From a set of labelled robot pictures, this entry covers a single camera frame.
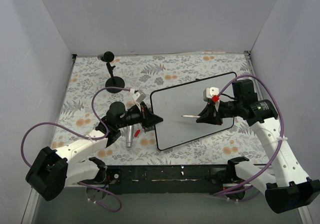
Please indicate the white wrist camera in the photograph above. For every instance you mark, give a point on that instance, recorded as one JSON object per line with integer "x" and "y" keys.
{"x": 138, "y": 97}
{"x": 212, "y": 94}

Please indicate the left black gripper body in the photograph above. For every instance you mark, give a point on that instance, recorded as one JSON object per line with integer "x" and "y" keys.
{"x": 145, "y": 116}

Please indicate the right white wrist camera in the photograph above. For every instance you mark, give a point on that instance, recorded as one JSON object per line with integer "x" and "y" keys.
{"x": 212, "y": 94}

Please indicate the black base bar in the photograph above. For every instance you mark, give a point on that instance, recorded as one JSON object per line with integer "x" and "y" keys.
{"x": 138, "y": 179}

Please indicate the white whiteboard black frame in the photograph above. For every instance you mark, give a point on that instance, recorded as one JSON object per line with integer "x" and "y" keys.
{"x": 174, "y": 104}

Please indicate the black microphone stand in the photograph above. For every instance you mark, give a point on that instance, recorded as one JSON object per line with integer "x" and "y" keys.
{"x": 115, "y": 84}

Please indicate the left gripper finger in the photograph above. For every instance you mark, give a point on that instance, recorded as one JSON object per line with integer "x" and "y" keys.
{"x": 148, "y": 116}
{"x": 147, "y": 125}

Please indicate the red white marker pen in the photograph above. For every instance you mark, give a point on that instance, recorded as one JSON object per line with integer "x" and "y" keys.
{"x": 190, "y": 116}

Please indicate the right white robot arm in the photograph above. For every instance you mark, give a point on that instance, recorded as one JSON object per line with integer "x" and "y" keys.
{"x": 283, "y": 182}

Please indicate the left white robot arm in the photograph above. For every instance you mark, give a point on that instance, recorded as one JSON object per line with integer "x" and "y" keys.
{"x": 54, "y": 169}

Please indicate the black perforated plate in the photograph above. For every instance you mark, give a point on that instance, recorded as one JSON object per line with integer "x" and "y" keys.
{"x": 147, "y": 129}

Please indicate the silver microphone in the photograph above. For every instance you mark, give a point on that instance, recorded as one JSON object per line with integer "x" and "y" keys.
{"x": 129, "y": 136}

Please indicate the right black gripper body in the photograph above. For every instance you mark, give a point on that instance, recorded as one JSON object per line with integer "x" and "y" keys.
{"x": 214, "y": 112}

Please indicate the floral table mat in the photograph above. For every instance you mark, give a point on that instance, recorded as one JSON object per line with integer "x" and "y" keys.
{"x": 86, "y": 100}

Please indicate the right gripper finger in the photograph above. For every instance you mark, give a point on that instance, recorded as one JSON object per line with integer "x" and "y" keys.
{"x": 209, "y": 120}
{"x": 209, "y": 111}

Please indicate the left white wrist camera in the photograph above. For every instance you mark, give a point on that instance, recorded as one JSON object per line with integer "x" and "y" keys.
{"x": 138, "y": 97}

